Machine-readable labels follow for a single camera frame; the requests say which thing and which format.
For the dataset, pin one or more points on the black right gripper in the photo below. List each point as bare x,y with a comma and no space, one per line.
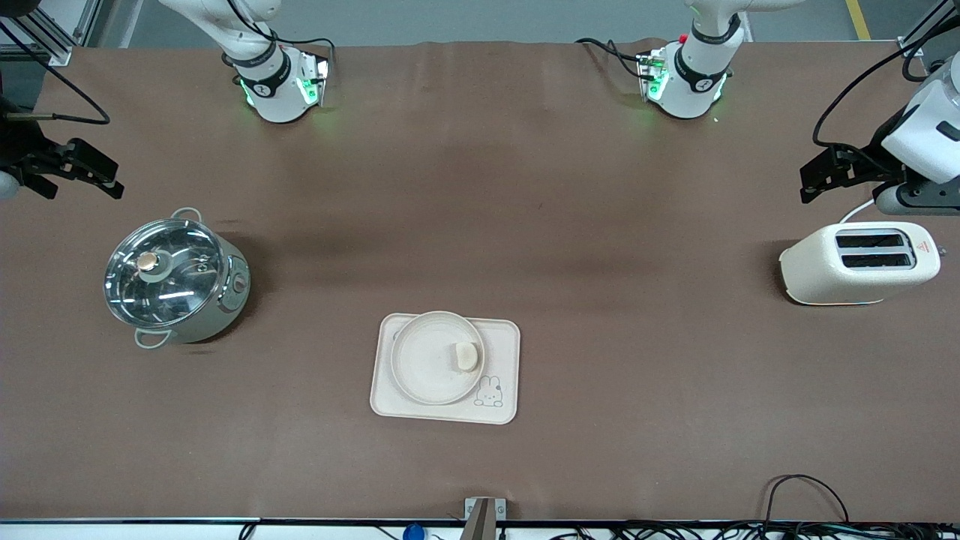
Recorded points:
16,144

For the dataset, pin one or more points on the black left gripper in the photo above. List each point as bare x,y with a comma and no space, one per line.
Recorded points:
868,156

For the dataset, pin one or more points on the round cream plate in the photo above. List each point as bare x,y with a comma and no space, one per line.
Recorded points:
424,360

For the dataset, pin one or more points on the small white steamed bun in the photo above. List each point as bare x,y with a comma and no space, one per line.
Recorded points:
466,357

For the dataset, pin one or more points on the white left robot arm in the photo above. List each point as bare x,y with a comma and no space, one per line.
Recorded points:
694,82

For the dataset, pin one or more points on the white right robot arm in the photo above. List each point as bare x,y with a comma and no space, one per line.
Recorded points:
276,90

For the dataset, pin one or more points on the cream rabbit print tray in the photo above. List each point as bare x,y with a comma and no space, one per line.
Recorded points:
502,345

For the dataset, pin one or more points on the cream two-slot toaster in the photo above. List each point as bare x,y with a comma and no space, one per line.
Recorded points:
832,274

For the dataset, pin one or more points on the glass pot lid with knob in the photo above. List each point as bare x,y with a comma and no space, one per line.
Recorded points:
165,274

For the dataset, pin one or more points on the pale green electric cooking pot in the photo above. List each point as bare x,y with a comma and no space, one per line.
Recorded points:
229,289

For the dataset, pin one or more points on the brown table cover mat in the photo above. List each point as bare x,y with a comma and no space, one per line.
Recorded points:
600,450

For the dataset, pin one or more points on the blue round cap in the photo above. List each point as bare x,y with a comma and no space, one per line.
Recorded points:
414,532

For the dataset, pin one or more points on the aluminium frame profile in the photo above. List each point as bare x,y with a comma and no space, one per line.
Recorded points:
911,46
45,41

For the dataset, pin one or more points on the grey metal camera bracket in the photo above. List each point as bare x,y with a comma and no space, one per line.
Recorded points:
484,517

